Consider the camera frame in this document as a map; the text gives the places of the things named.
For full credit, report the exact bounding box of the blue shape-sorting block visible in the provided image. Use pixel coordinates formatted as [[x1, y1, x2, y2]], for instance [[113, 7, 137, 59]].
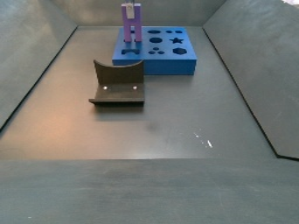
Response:
[[112, 26, 197, 75]]

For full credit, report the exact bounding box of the black curved bracket stand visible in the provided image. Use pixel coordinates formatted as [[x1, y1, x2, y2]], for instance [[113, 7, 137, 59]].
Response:
[[88, 60, 145, 105]]

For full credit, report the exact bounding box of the purple double-square peg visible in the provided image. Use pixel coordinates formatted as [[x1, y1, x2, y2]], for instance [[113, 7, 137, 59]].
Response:
[[121, 3, 141, 42]]

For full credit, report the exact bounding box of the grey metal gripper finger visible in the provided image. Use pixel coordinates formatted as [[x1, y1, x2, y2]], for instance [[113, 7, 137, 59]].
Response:
[[125, 0, 135, 19]]

